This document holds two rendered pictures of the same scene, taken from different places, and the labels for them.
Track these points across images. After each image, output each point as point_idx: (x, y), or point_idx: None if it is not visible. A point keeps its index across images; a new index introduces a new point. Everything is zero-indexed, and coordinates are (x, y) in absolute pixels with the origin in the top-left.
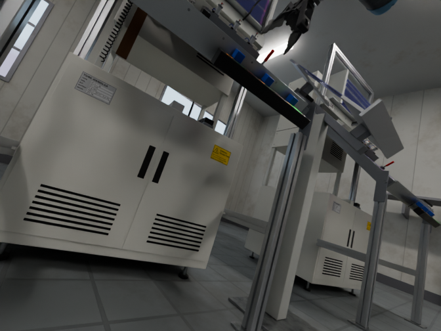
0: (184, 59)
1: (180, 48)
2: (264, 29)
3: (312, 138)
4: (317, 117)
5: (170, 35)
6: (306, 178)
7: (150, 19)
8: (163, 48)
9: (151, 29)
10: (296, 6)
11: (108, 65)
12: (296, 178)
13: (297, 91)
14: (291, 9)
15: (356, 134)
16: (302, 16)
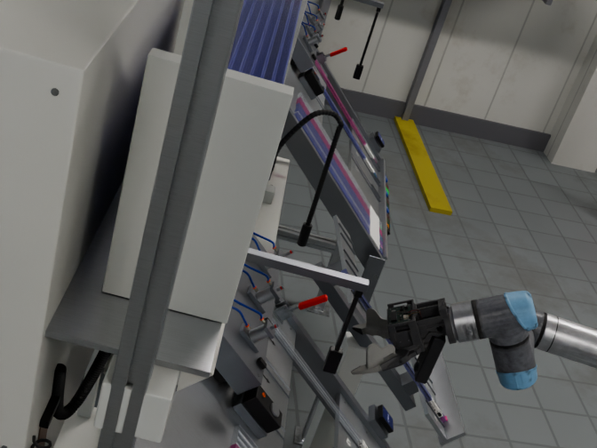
0: (84, 364)
1: (83, 357)
2: (362, 373)
3: (347, 386)
4: (361, 356)
5: (72, 373)
6: (331, 439)
7: (50, 423)
8: (62, 420)
9: (51, 434)
10: (420, 326)
11: None
12: (315, 439)
13: (322, 281)
14: (413, 346)
15: (409, 390)
16: (429, 374)
